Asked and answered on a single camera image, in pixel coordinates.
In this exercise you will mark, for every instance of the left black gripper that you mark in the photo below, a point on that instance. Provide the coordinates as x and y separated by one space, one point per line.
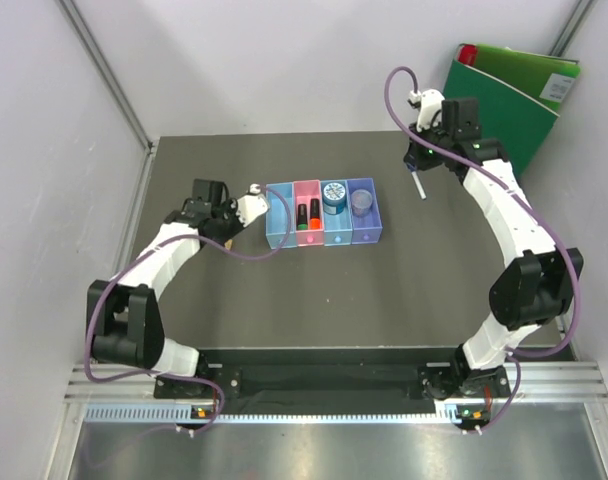
229 206

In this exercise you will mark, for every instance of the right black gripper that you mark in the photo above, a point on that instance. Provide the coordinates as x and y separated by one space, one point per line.
413 155

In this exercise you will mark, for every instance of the blue white marker pen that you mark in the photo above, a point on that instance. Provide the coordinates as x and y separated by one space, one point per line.
418 184

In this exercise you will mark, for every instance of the light blue drawer bin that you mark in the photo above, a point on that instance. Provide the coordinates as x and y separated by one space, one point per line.
275 219

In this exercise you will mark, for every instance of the clear paper clip jar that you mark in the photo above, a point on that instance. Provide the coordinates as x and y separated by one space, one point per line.
361 202

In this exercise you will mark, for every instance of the green black highlighter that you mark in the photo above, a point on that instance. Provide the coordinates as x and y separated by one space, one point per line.
302 217

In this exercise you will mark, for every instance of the orange black highlighter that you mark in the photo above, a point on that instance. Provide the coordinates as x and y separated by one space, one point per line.
314 214

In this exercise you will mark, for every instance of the blue round tub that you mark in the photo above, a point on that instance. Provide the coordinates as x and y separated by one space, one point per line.
334 197

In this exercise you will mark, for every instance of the green ring binder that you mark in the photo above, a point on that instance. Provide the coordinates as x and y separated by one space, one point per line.
518 121

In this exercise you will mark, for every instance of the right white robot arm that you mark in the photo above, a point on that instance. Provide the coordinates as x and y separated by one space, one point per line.
535 286

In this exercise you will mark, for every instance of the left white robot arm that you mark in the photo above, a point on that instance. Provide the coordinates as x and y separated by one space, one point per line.
124 324

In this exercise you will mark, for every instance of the pink drawer bin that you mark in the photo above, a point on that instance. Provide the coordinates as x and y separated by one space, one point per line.
304 191

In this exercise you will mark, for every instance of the purple drawer bin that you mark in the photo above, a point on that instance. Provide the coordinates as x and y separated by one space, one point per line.
368 229

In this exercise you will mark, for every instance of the light green folder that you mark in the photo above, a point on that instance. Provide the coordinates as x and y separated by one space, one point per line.
546 79

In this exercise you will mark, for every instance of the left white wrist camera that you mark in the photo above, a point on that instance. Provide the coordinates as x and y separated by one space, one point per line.
252 205

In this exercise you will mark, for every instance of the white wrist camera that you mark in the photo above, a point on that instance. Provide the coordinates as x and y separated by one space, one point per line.
252 205
428 103

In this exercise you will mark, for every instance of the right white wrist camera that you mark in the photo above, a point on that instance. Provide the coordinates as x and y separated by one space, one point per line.
428 103

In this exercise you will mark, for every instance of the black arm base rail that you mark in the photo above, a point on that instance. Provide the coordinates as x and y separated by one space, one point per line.
346 380

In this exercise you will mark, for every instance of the grey slotted cable duct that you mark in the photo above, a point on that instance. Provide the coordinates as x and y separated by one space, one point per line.
440 412

